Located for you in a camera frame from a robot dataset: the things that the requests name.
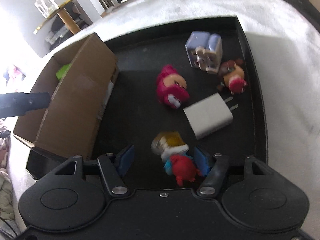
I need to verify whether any lilac cube toy figure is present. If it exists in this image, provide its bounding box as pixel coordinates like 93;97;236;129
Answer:
185;31;223;74

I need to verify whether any brown haired doll figure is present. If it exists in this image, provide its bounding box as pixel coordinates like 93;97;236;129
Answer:
217;59;247;94

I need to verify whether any green hexagonal container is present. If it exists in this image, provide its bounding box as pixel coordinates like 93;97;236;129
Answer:
56;63;71;81

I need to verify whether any brown cardboard box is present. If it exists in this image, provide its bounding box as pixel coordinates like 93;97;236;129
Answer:
13;33;118;160

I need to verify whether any pink haired toy figure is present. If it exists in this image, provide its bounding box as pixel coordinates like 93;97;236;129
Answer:
156;64;190;109

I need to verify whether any gold round side table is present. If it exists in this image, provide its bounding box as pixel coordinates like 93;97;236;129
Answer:
33;0;81;35

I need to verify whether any red blue toy figure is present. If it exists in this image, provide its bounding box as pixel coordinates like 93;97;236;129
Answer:
151;131;201;187

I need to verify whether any white fleece blanket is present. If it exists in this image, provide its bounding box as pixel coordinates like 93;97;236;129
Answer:
0;0;320;240

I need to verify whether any white power adapter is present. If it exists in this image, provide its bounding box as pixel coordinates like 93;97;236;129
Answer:
183;93;239;140

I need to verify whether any black tray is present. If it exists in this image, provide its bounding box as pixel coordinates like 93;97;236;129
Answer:
25;16;269;189

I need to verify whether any clear glass bottle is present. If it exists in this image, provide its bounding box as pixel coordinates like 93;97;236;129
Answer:
34;0;59;18

